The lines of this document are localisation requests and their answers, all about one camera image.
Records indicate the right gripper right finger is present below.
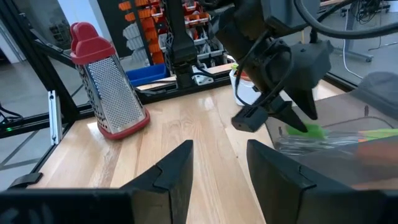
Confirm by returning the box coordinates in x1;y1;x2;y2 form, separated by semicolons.
247;139;317;224

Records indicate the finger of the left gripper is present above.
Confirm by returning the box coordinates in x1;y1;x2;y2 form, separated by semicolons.
270;99;308;133
294;88;318;121

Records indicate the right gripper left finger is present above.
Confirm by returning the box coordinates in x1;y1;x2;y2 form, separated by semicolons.
121;139;194;224

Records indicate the green spatula clear handle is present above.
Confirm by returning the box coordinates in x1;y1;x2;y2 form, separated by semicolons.
359;128;398;141
275;123;358;153

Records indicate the white plastic bin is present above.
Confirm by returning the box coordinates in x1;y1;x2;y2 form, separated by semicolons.
229;62;320;106

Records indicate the smoky translucent plastic bin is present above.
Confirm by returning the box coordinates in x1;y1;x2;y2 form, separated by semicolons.
264;72;398;191

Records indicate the orange spatula clear handle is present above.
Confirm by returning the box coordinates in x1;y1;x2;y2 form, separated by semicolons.
357;139;398;175

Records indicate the red steel box grater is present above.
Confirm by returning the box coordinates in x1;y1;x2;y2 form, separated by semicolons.
70;21;151;140

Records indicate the grey table leg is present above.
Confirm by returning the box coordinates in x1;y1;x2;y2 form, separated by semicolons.
338;0;374;63

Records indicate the blue plastic crate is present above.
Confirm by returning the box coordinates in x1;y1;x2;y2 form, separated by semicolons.
126;63;171;87

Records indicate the rack of orange bins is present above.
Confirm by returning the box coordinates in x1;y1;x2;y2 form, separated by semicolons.
98;0;231;68

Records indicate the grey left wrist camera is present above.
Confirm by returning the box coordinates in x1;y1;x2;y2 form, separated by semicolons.
260;0;321;35

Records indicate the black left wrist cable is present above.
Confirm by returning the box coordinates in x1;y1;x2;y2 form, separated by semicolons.
294;0;398;40

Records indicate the silver frame bracket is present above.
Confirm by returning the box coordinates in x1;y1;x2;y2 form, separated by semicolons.
48;90;63;146

